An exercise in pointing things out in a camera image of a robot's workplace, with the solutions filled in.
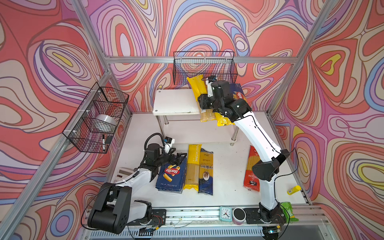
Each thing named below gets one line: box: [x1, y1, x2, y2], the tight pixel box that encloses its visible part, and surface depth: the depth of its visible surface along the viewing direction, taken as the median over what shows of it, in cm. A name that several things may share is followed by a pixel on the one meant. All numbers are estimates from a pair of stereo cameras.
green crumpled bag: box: [280, 201, 299, 224], surface depth 76 cm
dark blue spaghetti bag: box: [198, 148, 214, 196], surface depth 88 cm
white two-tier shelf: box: [152, 88, 238, 146], surface depth 83 cm
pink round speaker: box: [232, 207, 247, 226], surface depth 71 cm
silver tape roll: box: [93, 114, 117, 132], surface depth 73 cm
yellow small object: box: [286, 185, 302, 196], surface depth 79 cm
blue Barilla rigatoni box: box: [155, 157, 187, 194], surface depth 81 cm
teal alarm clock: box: [219, 206, 233, 223], surface depth 74 cm
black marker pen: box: [102, 134, 106, 151], surface depth 73 cm
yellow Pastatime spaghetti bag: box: [183, 144, 202, 192], surface depth 90 cm
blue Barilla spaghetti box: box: [230, 83, 249, 104], surface depth 78 cm
